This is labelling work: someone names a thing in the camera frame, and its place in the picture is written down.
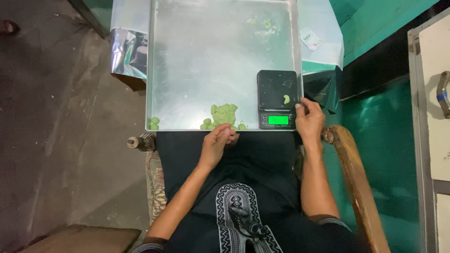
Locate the black clip mount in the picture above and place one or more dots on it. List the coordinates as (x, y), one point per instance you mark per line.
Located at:
(248, 225)

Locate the dark table leg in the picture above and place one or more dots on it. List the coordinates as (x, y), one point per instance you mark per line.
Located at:
(88, 17)

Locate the person's right hand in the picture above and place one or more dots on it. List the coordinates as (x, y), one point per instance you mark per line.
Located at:
(311, 123)

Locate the black digital kitchen scale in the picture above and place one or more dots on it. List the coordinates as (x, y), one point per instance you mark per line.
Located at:
(276, 88)

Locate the black patterned garment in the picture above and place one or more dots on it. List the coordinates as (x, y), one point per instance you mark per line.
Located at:
(260, 168)

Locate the small white sachet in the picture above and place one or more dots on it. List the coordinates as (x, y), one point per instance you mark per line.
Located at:
(310, 39)

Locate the wooden armchair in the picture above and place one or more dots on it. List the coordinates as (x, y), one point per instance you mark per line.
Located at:
(355, 186)

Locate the person's left fingers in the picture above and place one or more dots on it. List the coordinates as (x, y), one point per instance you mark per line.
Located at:
(226, 133)

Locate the small green dough piece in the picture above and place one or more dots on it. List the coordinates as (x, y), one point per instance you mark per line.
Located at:
(286, 99)

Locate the green dough crumbs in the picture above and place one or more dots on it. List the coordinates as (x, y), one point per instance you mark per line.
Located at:
(266, 24)

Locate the brown wooden board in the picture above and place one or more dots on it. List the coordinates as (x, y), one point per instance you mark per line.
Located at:
(84, 240)

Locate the grey white cabinet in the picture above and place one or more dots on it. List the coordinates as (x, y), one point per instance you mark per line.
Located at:
(434, 140)

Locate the person's left hand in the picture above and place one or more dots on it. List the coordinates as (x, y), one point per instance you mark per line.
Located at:
(215, 147)

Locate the green dough lump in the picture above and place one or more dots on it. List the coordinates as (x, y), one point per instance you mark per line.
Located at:
(224, 113)

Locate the shiny silver plastic sheet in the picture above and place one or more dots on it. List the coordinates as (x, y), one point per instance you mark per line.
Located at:
(128, 52)

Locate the square metal tray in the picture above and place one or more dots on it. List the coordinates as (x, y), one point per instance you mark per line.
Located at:
(211, 63)

